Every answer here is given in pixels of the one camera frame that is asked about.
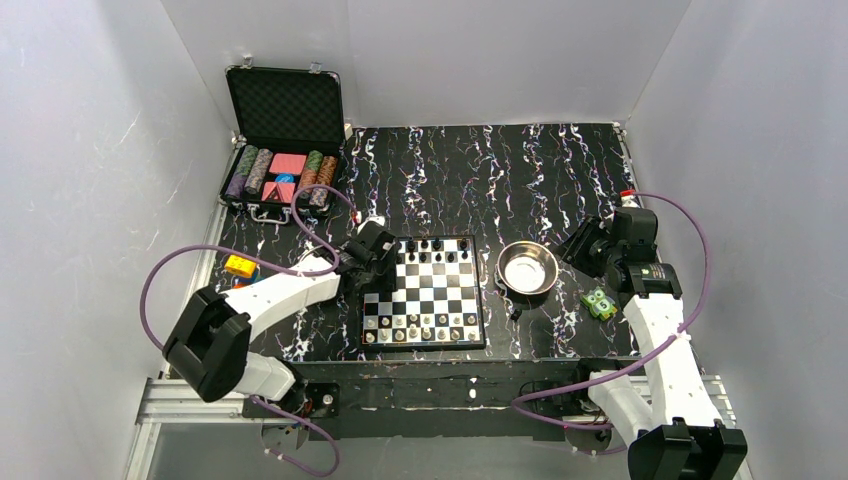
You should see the colourful toy block car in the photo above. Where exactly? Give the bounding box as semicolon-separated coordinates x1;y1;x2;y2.
224;255;260;288

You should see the steel bowl with chess pieces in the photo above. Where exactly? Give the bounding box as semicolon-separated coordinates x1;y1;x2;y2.
495;240;559;296

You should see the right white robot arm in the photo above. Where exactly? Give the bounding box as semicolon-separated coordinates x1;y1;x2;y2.
560;207;748;479

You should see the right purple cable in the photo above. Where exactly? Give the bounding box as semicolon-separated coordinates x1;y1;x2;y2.
510;190;710;458

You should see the black poker chip case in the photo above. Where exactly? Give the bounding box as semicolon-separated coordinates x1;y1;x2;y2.
218;65;346;214

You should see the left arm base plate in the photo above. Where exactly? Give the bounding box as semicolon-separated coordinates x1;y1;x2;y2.
259;381;341;419

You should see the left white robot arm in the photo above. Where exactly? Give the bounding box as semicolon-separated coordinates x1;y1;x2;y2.
163;216;398;402

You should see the black and white chessboard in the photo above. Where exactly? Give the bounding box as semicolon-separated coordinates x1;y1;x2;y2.
361;235;486;352

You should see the aluminium frame rail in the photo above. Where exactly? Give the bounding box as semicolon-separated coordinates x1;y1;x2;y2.
125;148;753;480

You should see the green toy car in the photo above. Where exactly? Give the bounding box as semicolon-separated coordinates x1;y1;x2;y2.
580;288;618;321

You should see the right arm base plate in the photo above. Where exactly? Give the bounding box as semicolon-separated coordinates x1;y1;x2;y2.
518;380;606;423

